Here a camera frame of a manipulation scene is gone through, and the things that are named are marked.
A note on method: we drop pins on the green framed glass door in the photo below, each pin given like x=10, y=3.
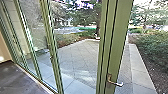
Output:
x=111, y=43

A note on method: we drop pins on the large outdoor tree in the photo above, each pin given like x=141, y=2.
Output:
x=97, y=18

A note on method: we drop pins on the green outdoor shrub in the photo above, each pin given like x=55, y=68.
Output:
x=153, y=45

